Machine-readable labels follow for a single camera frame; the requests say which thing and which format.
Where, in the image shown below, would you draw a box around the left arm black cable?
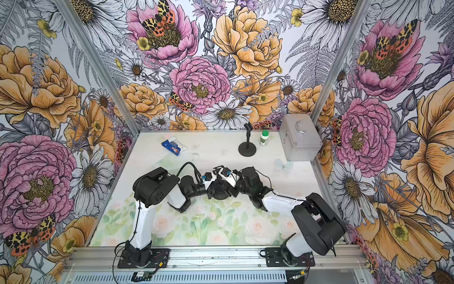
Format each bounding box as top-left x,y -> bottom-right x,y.
176,161 -> 203,185

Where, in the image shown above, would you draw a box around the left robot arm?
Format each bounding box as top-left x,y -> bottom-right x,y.
118,167 -> 230,269

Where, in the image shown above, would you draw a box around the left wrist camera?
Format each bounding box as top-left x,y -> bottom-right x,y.
202,172 -> 217,191

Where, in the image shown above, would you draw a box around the white green-capped pill bottle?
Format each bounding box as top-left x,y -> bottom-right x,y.
260,130 -> 269,147

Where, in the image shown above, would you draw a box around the white vented cable duct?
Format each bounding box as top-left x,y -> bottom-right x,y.
72,271 -> 287,284

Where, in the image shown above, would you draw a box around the silver first aid case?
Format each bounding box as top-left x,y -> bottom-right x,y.
279,114 -> 323,162

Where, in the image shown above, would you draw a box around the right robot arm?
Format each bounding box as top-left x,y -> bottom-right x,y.
216,167 -> 346,267

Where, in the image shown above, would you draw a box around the black round stand base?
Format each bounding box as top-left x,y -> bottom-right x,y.
238,142 -> 257,157

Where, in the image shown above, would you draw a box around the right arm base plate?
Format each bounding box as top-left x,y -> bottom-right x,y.
259,247 -> 316,267

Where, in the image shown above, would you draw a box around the aluminium front rail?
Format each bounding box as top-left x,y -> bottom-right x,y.
64,244 -> 366,272

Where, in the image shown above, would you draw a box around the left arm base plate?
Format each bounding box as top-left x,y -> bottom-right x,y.
117,248 -> 170,269

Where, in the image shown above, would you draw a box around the blue gauze bandage packet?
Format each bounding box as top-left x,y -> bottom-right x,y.
162,137 -> 188,156

